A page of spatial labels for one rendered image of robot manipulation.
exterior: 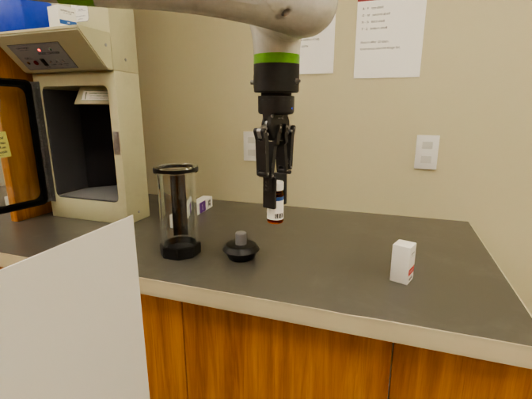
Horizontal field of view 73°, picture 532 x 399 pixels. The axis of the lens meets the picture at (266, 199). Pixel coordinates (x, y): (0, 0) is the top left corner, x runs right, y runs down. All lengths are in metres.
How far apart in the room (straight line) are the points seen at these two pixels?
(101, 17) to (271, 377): 1.04
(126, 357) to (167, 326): 0.51
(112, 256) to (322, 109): 1.10
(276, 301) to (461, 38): 1.00
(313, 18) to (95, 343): 0.52
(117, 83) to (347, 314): 0.90
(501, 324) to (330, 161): 0.81
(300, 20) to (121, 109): 0.72
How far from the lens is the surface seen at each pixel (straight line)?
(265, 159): 0.72
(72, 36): 1.16
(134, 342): 0.41
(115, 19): 1.24
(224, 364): 0.90
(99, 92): 1.28
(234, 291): 0.76
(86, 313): 0.35
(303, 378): 0.84
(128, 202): 1.23
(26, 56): 1.33
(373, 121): 1.33
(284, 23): 0.62
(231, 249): 0.88
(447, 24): 1.36
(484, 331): 0.74
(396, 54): 1.34
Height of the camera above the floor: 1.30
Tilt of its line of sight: 14 degrees down
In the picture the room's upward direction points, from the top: straight up
